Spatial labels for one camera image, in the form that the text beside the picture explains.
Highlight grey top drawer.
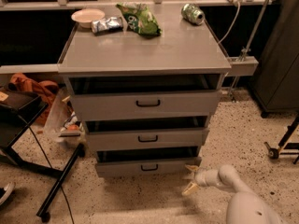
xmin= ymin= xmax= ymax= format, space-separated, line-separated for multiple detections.
xmin=71 ymin=91 xmax=221 ymax=121

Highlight clear plastic trash bag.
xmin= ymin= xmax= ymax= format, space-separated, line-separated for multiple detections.
xmin=44 ymin=87 xmax=85 ymax=148

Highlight black wheeled tripod base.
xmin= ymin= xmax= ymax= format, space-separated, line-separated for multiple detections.
xmin=264 ymin=114 xmax=299 ymax=164

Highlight grey horizontal rail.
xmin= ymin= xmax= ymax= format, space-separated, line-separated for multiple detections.
xmin=0 ymin=56 xmax=259 ymax=77

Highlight grey drawer cabinet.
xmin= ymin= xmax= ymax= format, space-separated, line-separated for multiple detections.
xmin=57 ymin=2 xmax=232 ymax=173

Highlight black side table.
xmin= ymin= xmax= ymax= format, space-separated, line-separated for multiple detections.
xmin=0 ymin=87 xmax=85 ymax=223

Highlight grey drawer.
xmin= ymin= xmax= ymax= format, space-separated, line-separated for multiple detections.
xmin=71 ymin=91 xmax=221 ymax=121
xmin=86 ymin=128 xmax=209 ymax=151
xmin=95 ymin=147 xmax=201 ymax=177

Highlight dark grey cabinet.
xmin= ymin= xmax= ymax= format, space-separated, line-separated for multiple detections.
xmin=249 ymin=0 xmax=299 ymax=118

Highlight black sneaker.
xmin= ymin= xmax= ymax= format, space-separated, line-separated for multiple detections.
xmin=0 ymin=182 xmax=15 ymax=205

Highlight metal pole with clamp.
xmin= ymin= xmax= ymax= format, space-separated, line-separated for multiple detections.
xmin=228 ymin=0 xmax=270 ymax=102

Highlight grey bottom drawer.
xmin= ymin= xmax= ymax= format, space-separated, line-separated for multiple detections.
xmin=95 ymin=147 xmax=201 ymax=177

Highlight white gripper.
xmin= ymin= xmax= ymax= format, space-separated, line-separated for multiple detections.
xmin=182 ymin=164 xmax=218 ymax=196

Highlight crushed silver blue packet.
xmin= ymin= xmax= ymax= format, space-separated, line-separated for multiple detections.
xmin=91 ymin=17 xmax=123 ymax=34

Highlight grey middle drawer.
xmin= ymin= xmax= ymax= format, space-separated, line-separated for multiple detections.
xmin=86 ymin=128 xmax=209 ymax=151

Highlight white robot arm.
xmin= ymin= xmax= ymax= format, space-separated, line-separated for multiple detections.
xmin=182 ymin=164 xmax=289 ymax=224

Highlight orange backpack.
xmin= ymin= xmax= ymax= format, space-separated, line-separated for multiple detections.
xmin=10 ymin=73 xmax=60 ymax=125

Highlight green chip bag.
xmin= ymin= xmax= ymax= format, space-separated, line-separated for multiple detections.
xmin=116 ymin=3 xmax=162 ymax=35

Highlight black floor cable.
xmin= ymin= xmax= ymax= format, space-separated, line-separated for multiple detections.
xmin=18 ymin=115 xmax=76 ymax=224

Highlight white bowl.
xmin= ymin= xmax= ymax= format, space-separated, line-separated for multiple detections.
xmin=71 ymin=8 xmax=105 ymax=29

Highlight white power cable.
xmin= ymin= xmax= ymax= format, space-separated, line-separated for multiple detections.
xmin=217 ymin=1 xmax=242 ymax=46

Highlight green soda can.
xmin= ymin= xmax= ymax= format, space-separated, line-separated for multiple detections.
xmin=181 ymin=4 xmax=205 ymax=26

